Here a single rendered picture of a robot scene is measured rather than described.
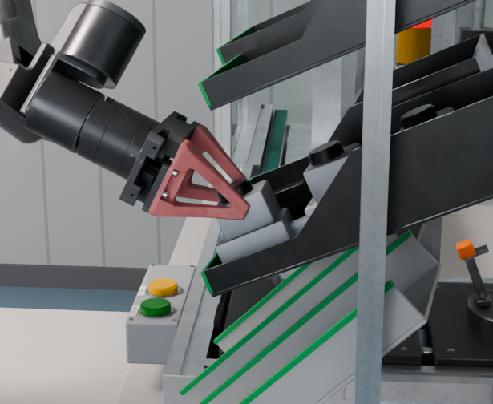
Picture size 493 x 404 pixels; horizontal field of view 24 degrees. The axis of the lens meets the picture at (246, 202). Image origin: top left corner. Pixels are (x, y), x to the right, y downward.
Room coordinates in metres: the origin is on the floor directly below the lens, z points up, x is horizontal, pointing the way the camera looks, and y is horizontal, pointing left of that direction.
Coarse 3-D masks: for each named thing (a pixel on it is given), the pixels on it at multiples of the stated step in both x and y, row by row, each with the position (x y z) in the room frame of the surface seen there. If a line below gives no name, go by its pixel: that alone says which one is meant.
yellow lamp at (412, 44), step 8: (400, 32) 1.54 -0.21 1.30; (408, 32) 1.54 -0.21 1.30; (416, 32) 1.53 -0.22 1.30; (424, 32) 1.53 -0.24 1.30; (400, 40) 1.54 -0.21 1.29; (408, 40) 1.54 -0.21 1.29; (416, 40) 1.53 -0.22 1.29; (424, 40) 1.53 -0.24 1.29; (400, 48) 1.54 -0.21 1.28; (408, 48) 1.53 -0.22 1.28; (416, 48) 1.53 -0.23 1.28; (424, 48) 1.53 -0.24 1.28; (400, 56) 1.54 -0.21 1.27; (408, 56) 1.53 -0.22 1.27; (416, 56) 1.53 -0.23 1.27; (424, 56) 1.53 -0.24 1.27
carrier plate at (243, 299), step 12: (240, 288) 1.46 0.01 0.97; (252, 288) 1.46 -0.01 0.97; (264, 288) 1.46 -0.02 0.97; (240, 300) 1.42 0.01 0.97; (252, 300) 1.42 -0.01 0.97; (228, 312) 1.38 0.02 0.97; (240, 312) 1.38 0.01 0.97; (228, 324) 1.34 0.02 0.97; (396, 348) 1.27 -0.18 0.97; (408, 348) 1.27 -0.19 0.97; (384, 360) 1.25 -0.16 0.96; (396, 360) 1.25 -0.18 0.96; (408, 360) 1.25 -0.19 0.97; (420, 360) 1.25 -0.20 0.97
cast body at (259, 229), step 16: (240, 192) 0.94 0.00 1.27; (256, 192) 0.93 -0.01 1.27; (272, 192) 0.96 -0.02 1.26; (256, 208) 0.93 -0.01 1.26; (272, 208) 0.94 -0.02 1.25; (224, 224) 0.93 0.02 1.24; (240, 224) 0.93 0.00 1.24; (256, 224) 0.93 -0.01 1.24; (272, 224) 0.93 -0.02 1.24; (288, 224) 0.94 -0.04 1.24; (304, 224) 0.94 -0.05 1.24; (224, 240) 0.94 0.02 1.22; (240, 240) 0.93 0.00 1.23; (256, 240) 0.93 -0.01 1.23; (272, 240) 0.93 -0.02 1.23; (224, 256) 0.93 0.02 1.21; (240, 256) 0.93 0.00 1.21
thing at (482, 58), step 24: (456, 48) 1.13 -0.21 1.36; (480, 48) 1.06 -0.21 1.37; (408, 72) 1.14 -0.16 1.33; (432, 72) 1.13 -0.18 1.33; (456, 72) 1.00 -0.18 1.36; (360, 96) 1.15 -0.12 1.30; (408, 96) 1.01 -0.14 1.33; (360, 120) 1.02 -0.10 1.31; (288, 168) 1.17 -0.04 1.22; (288, 192) 1.04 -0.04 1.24
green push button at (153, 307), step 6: (144, 300) 1.42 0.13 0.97; (150, 300) 1.42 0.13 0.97; (156, 300) 1.42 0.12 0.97; (162, 300) 1.42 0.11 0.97; (144, 306) 1.39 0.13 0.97; (150, 306) 1.39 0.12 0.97; (156, 306) 1.39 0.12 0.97; (162, 306) 1.39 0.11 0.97; (168, 306) 1.40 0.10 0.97; (144, 312) 1.39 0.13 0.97; (150, 312) 1.39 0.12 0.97; (156, 312) 1.39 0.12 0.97; (162, 312) 1.39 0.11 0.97; (168, 312) 1.40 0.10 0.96
